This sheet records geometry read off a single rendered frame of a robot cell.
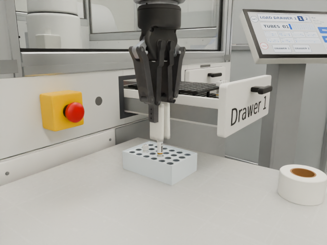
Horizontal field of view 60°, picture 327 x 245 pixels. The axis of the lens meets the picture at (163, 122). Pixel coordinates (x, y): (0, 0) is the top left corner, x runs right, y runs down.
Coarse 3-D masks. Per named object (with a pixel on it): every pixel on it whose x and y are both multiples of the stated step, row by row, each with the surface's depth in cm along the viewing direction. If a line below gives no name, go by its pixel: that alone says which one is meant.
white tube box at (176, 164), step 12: (156, 144) 61; (132, 156) 55; (144, 156) 55; (156, 156) 55; (168, 156) 55; (180, 156) 55; (192, 156) 54; (132, 168) 56; (144, 168) 54; (156, 168) 52; (168, 168) 50; (180, 168) 52; (192, 168) 55; (168, 180) 50
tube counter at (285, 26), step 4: (284, 24) 143; (288, 24) 143; (292, 24) 144; (296, 24) 144; (300, 24) 145; (304, 24) 145; (308, 24) 146; (312, 24) 146; (284, 28) 142; (288, 28) 142; (292, 28) 143; (296, 28) 143; (300, 28) 143; (304, 28) 144; (308, 28) 144; (312, 28) 145
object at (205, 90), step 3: (207, 87) 73; (210, 87) 73; (216, 87) 73; (195, 90) 68; (198, 90) 69; (201, 90) 68; (204, 90) 69; (207, 90) 70; (210, 90) 71; (192, 93) 67; (195, 93) 66; (198, 93) 66
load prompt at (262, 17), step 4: (260, 16) 143; (264, 16) 143; (268, 16) 144; (272, 16) 144; (276, 16) 145; (280, 16) 145; (284, 16) 146; (288, 16) 146; (292, 16) 147; (296, 16) 147; (300, 16) 148; (304, 16) 148; (308, 16) 149; (260, 20) 141; (264, 20) 142; (268, 20) 142; (272, 20) 143; (276, 20) 143; (280, 20) 144; (284, 20) 144; (288, 20) 145; (292, 20) 145; (296, 20) 146; (300, 20) 146; (304, 20) 147; (308, 20) 147
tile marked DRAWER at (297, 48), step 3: (294, 45) 137; (297, 45) 138; (300, 45) 138; (303, 45) 138; (306, 45) 139; (294, 48) 136; (297, 48) 137; (300, 48) 137; (303, 48) 137; (306, 48) 138; (309, 48) 138; (297, 51) 136; (300, 51) 136; (303, 51) 136; (306, 51) 137; (309, 51) 137
